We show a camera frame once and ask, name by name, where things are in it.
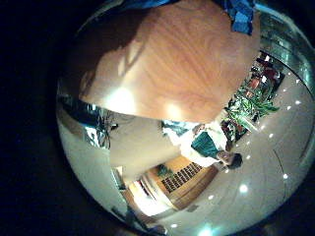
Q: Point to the blue plaid clothing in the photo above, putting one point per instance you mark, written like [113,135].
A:
[241,14]

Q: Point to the person in white shirt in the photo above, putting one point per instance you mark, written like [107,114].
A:
[205,144]

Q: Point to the wooden lattice cabinet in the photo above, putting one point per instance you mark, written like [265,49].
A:
[185,183]

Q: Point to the green potted plants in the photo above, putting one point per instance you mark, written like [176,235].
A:
[252,103]

